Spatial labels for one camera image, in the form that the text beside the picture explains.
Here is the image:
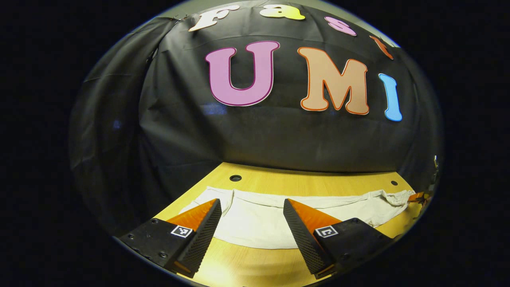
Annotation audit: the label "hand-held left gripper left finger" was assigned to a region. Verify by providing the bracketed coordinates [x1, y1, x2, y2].
[118, 198, 222, 278]

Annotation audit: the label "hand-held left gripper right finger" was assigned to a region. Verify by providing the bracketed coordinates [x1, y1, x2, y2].
[283, 198, 393, 279]

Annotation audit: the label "white jeans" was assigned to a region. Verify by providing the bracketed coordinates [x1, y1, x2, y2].
[179, 186, 416, 250]

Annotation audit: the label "black backdrop cloth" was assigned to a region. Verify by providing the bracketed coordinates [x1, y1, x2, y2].
[70, 0, 443, 236]

